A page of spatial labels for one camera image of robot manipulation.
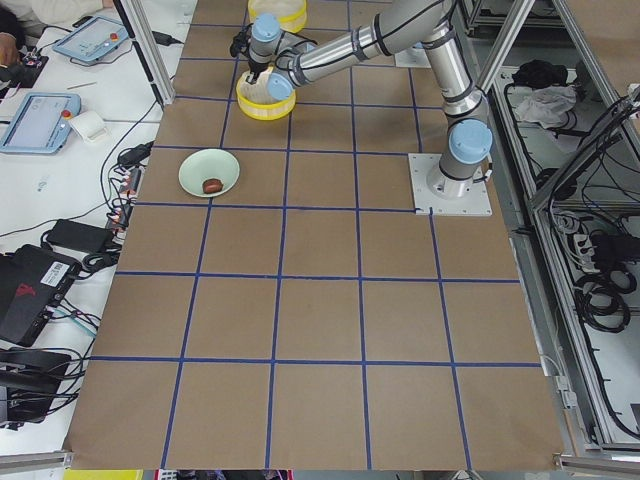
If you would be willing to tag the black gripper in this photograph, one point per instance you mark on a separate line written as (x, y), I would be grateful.
(257, 66)

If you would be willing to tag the yellow steamer layer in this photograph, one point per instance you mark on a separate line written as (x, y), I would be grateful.
(265, 100)
(291, 14)

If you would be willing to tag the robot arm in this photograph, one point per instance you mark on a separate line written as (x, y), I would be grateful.
(404, 29)

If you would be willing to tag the pale green plate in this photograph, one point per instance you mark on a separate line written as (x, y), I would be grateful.
(206, 164)

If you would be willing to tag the power strip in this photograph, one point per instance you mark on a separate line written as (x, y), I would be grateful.
(126, 191)

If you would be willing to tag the upper blue teach pendant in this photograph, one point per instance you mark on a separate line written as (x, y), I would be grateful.
(93, 40)

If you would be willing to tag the blue teach pendant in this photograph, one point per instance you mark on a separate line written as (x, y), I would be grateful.
(93, 40)
(41, 124)

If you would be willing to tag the white small box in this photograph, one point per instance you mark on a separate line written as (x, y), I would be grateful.
(89, 126)

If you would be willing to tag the lower blue teach pendant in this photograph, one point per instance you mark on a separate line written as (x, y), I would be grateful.
(41, 124)

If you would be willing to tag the black power adapter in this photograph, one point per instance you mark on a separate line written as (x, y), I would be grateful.
(79, 237)

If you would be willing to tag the black cloth bundle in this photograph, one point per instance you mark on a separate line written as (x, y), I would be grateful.
(538, 74)

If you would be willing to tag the white cloth bundle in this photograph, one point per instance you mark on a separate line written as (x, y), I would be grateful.
(549, 107)

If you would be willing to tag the black computer box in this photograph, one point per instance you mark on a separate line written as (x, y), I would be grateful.
(34, 280)

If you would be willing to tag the black camera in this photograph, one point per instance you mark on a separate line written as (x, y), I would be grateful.
(240, 44)

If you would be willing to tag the aluminium frame post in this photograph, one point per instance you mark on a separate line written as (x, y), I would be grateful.
(134, 19)

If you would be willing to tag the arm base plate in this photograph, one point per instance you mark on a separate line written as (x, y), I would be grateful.
(435, 194)
(412, 57)

